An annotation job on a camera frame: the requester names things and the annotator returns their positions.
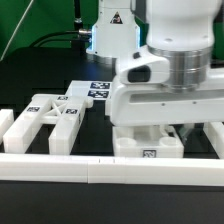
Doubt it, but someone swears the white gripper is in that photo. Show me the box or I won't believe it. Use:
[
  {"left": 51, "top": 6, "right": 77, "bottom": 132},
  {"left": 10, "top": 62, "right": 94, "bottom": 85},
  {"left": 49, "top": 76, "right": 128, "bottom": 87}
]
[{"left": 109, "top": 46, "right": 224, "bottom": 145}]

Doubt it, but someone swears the white chair seat block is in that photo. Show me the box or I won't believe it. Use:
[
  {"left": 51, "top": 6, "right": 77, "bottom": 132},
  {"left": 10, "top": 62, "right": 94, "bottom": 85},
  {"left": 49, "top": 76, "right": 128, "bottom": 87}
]
[{"left": 112, "top": 125, "right": 184, "bottom": 158}]

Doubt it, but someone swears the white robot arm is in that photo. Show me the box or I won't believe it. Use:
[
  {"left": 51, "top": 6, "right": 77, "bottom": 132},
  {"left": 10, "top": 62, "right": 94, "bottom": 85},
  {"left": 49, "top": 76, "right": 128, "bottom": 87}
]
[{"left": 87, "top": 0, "right": 224, "bottom": 140}]

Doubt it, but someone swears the white marker base sheet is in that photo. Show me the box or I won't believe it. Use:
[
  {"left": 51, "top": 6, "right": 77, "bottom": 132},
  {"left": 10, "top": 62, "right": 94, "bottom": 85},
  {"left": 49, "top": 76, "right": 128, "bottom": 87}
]
[{"left": 66, "top": 80, "right": 111, "bottom": 101}]

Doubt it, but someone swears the black pole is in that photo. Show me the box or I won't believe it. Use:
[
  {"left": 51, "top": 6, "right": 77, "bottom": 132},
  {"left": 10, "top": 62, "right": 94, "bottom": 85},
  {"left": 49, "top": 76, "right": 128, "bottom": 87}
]
[{"left": 74, "top": 0, "right": 83, "bottom": 30}]

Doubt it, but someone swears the white chair back frame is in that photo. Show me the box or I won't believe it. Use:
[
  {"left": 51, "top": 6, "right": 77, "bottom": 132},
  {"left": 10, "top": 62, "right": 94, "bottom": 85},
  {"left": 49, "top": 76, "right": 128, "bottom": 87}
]
[{"left": 3, "top": 94, "right": 93, "bottom": 155}]

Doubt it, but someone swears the black cable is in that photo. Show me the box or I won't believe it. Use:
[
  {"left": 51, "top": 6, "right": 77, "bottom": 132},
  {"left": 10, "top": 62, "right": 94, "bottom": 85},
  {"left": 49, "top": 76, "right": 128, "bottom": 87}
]
[{"left": 29, "top": 30, "right": 92, "bottom": 48}]

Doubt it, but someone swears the white U-shaped fence frame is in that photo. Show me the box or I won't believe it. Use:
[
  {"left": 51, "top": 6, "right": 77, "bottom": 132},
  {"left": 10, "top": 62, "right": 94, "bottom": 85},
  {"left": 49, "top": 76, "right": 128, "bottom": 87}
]
[{"left": 0, "top": 108, "right": 224, "bottom": 187}]

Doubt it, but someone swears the white cable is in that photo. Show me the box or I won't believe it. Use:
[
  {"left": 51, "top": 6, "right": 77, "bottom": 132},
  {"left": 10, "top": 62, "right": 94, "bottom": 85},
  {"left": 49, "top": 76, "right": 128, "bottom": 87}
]
[{"left": 0, "top": 0, "right": 36, "bottom": 61}]

